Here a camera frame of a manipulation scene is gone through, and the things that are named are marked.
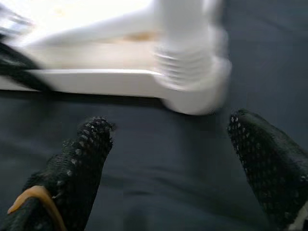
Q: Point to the tan rubber band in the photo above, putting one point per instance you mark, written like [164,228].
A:
[31,191]

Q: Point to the white plastic table top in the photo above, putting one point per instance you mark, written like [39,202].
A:
[96,81]

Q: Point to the white plastic table leg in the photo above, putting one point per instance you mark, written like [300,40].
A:
[183,36]

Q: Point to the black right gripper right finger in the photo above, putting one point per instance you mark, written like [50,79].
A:
[269,168]

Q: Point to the black tablecloth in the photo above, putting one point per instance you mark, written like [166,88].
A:
[168,168]

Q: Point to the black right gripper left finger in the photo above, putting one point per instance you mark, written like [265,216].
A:
[72,168]

